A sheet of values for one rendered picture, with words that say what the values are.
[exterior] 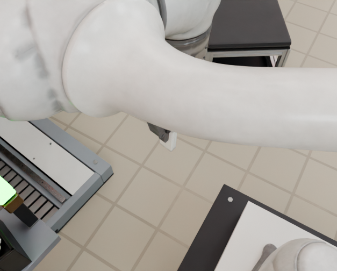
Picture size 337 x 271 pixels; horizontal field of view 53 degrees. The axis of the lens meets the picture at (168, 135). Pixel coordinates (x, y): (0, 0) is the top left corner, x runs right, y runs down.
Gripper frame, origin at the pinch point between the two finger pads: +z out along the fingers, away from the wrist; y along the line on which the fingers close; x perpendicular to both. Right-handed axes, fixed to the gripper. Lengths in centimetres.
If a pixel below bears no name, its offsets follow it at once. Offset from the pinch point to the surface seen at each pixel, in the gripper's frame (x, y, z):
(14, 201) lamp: 20.6, -25.7, 17.2
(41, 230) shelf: 18.3, -25.5, 32.4
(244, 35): 25, 79, 39
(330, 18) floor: 11, 162, 69
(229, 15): 37, 86, 39
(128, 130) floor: 46, 31, 75
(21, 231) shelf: 22.0, -28.9, 32.6
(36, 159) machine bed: 61, -7, 69
